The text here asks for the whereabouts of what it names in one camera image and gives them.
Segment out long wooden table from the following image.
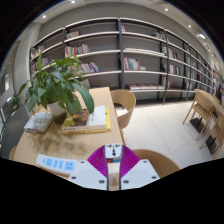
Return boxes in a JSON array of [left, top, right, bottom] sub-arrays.
[[194, 89, 224, 148]]

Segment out white picture-cover book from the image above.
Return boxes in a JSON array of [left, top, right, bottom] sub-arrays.
[[62, 105, 108, 132]]

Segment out green plant in white pot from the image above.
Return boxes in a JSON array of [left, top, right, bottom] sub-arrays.
[[16, 51, 95, 126]]

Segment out slatted wooden chair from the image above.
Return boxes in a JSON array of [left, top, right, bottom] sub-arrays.
[[182, 98, 211, 141], [199, 114, 224, 158]]

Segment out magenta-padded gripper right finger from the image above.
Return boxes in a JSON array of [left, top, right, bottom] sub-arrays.
[[119, 145, 161, 191]]

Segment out round-backed wooden chair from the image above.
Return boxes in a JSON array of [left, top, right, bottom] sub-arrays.
[[9, 144, 18, 161], [131, 148, 181, 179], [110, 89, 137, 131]]

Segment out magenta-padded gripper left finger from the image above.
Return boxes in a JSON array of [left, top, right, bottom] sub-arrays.
[[67, 145, 109, 192]]

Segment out grey magazine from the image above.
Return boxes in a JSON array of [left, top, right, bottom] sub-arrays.
[[23, 111, 54, 134]]

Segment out grey shelf unit with books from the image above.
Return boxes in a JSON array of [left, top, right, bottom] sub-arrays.
[[29, 16, 224, 106]]

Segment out small white charger block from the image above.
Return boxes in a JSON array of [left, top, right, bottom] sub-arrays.
[[104, 143, 124, 164]]

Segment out small green plant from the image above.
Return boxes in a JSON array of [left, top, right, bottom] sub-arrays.
[[11, 94, 21, 109]]

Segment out yellow book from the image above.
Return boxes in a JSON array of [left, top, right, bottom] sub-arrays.
[[61, 107, 112, 135]]

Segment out ceiling lights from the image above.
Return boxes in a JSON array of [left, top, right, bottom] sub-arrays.
[[41, 0, 208, 39]]

